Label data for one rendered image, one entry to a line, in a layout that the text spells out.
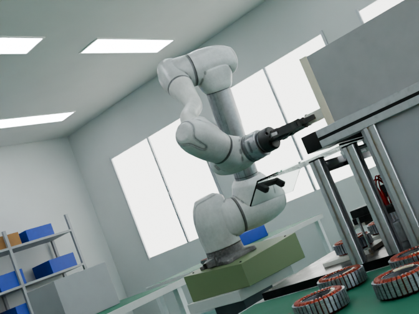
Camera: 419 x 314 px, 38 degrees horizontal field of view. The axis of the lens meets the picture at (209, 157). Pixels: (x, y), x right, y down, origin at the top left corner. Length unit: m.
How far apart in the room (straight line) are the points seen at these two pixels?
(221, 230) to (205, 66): 0.64
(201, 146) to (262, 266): 0.68
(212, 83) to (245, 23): 5.22
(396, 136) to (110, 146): 8.02
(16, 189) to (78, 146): 1.31
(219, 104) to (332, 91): 0.86
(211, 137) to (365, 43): 0.55
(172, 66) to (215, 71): 0.17
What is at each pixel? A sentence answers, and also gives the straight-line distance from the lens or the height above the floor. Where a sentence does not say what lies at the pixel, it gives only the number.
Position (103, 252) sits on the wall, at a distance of 9.66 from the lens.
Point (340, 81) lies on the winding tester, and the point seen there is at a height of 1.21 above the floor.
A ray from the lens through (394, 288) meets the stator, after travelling 1.11.
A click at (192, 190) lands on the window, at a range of 8.29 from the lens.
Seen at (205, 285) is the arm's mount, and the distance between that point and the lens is 2.43.
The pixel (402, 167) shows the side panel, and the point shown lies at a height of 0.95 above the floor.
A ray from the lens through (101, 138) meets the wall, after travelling 9.39.
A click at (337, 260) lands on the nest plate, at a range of 1.73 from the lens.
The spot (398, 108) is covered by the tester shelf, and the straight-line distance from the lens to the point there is 1.43.
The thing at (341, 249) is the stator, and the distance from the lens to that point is 1.74.
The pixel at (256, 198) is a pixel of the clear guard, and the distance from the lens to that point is 1.70.
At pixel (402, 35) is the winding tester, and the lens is 1.54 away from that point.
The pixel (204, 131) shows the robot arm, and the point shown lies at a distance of 1.81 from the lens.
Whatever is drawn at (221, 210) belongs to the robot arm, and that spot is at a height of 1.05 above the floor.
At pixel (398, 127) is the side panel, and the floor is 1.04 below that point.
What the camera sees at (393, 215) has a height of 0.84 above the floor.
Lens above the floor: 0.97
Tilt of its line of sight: 7 degrees up
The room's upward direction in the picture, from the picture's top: 22 degrees counter-clockwise
